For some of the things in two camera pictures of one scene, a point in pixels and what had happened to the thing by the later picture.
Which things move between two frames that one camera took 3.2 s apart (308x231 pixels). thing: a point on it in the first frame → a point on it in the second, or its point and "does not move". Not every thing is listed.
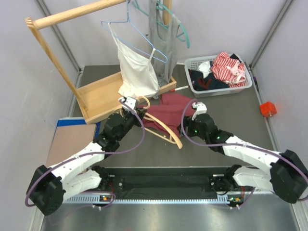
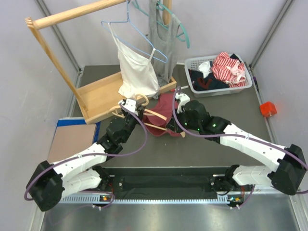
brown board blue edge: (71, 134) does not move
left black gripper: (137, 122) does not move
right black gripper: (187, 121) → (173, 125)
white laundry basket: (218, 74) does not move
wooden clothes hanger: (173, 136) → (147, 112)
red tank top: (169, 108) does not move
